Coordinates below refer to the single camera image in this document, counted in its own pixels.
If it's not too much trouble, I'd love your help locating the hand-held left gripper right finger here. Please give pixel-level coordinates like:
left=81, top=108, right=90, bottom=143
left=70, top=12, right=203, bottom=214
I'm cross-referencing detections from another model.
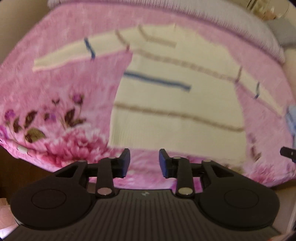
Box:
left=159, top=149, right=236, bottom=198

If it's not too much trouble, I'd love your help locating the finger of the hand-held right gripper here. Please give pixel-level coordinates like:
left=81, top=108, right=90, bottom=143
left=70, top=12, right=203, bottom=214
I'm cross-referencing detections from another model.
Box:
left=280, top=146, right=296, bottom=163

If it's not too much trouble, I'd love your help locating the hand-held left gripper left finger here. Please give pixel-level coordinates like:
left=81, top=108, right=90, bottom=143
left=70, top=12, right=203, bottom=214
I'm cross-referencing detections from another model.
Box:
left=53, top=148, right=131, bottom=198

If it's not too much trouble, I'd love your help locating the cream knitted sweater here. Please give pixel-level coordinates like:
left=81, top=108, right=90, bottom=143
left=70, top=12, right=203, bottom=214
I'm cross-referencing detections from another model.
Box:
left=32, top=23, right=286, bottom=160

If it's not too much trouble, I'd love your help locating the light blue garment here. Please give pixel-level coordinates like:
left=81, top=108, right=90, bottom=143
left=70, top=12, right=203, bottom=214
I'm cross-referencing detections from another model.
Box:
left=285, top=105, right=296, bottom=149

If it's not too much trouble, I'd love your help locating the white quilted headboard cushion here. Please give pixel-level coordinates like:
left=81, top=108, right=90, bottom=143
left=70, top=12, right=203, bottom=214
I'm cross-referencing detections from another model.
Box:
left=282, top=46, right=296, bottom=75

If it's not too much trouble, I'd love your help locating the pink floral blanket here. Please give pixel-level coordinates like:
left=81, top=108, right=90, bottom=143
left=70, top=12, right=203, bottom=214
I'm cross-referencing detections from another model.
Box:
left=0, top=2, right=296, bottom=188

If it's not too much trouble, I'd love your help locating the grey pillow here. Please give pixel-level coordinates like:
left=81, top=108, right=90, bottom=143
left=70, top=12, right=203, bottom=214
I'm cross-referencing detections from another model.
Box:
left=267, top=20, right=296, bottom=47

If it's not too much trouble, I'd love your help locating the grey striped quilt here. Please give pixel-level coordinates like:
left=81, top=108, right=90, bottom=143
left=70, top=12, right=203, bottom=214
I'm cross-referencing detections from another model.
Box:
left=47, top=0, right=286, bottom=64

